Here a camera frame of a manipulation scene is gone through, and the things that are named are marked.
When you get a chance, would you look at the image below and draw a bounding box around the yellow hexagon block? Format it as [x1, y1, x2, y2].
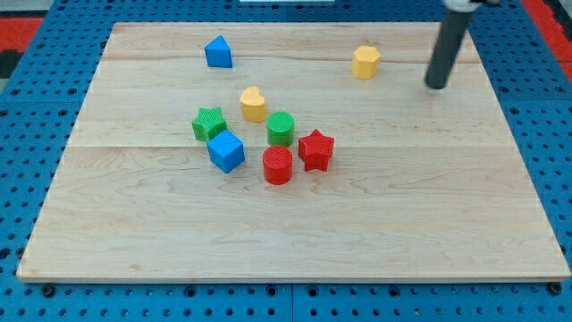
[351, 46, 381, 80]

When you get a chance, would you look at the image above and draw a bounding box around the red cylinder block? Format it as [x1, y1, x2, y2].
[263, 145, 293, 185]

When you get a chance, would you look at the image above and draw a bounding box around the red star block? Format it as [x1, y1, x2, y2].
[298, 129, 335, 172]

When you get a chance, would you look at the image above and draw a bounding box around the green cylinder block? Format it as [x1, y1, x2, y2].
[266, 111, 295, 148]

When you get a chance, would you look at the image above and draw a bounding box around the blue cube block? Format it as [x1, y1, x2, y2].
[206, 130, 245, 174]

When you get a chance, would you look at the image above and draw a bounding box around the yellow heart block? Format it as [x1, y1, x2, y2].
[240, 87, 266, 123]

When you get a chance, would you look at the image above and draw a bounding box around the light wooden board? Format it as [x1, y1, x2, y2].
[17, 22, 570, 284]

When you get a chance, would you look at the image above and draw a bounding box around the green star block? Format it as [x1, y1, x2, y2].
[191, 106, 227, 142]

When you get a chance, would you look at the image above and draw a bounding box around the blue triangle block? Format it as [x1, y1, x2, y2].
[205, 35, 233, 68]

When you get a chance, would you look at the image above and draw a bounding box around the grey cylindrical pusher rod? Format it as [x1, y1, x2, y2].
[425, 9, 473, 89]

